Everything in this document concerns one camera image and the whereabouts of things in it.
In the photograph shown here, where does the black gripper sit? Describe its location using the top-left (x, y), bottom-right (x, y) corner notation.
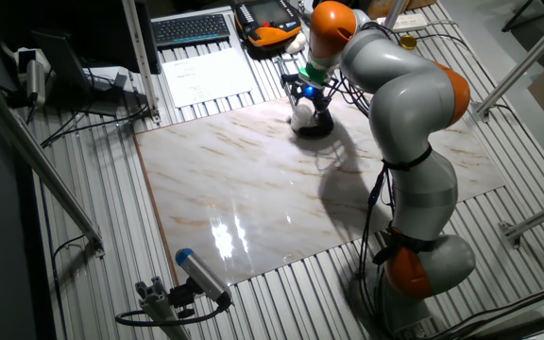
top-left (289, 80), bottom-right (333, 114)

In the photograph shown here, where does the white round jar lid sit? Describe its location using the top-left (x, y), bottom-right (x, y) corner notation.
top-left (291, 103), bottom-right (314, 123)

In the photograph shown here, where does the jar with yellow lid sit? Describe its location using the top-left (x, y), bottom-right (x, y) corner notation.
top-left (398, 33), bottom-right (418, 52)

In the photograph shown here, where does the black C-clamp with steel screw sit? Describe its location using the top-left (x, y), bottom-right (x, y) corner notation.
top-left (271, 55), bottom-right (336, 140)

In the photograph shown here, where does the small white rounded object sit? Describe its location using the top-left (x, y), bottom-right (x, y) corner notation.
top-left (284, 31), bottom-right (309, 56)

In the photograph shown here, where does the orange and black teach pendant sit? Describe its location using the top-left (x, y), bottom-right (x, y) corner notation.
top-left (232, 0), bottom-right (304, 53)

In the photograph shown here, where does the white paper sheet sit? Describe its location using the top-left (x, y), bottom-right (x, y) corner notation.
top-left (161, 46), bottom-right (258, 109)

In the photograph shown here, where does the brown cardboard box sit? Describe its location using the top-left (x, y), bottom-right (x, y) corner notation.
top-left (365, 0), bottom-right (438, 21)

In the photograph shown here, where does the marble pattern board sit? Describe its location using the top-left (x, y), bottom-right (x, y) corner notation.
top-left (133, 84), bottom-right (507, 287)

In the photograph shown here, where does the grey metal pole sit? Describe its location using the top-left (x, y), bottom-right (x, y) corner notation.
top-left (382, 0), bottom-right (411, 29)

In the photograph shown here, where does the white power strip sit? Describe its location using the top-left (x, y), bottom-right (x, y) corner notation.
top-left (375, 12), bottom-right (429, 34)

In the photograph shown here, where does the black computer keyboard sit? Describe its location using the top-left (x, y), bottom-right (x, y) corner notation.
top-left (150, 12), bottom-right (232, 49)

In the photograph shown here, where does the grey electronics box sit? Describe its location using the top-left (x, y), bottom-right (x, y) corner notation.
top-left (82, 65), bottom-right (134, 94)

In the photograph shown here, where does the black computer monitor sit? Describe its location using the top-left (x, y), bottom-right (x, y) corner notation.
top-left (71, 0), bottom-right (162, 76)

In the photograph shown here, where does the aluminium profile bar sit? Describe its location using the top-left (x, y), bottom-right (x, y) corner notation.
top-left (473, 3), bottom-right (544, 123)
top-left (0, 65), bottom-right (107, 259)
top-left (498, 193), bottom-right (544, 249)

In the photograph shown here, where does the dark grey tilted panel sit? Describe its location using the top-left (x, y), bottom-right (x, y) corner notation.
top-left (30, 28), bottom-right (92, 94)

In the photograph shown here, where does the short aluminium profile stub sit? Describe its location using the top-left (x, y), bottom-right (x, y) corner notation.
top-left (134, 276), bottom-right (193, 340)

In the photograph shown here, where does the dark metal beam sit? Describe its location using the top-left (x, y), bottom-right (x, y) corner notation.
top-left (460, 310), bottom-right (544, 340)

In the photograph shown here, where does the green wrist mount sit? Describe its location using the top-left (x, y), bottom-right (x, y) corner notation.
top-left (297, 62), bottom-right (332, 90)

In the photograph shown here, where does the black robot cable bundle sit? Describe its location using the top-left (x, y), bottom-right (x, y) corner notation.
top-left (326, 70), bottom-right (399, 332)

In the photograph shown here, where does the aluminium profile post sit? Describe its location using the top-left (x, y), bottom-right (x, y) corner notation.
top-left (120, 0), bottom-right (162, 127)

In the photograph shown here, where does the grey camera with blue cap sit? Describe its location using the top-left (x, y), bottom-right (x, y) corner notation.
top-left (175, 247), bottom-right (233, 306)

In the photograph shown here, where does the black table cable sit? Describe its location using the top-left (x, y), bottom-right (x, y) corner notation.
top-left (40, 101), bottom-right (153, 148)

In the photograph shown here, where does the black camera clamp mount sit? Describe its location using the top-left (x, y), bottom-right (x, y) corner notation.
top-left (167, 278), bottom-right (198, 320)

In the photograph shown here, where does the black camera cable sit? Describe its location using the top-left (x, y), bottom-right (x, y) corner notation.
top-left (114, 300), bottom-right (231, 328)

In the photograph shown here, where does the grey camera on white mount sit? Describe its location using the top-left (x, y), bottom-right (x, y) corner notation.
top-left (14, 46), bottom-right (52, 109)

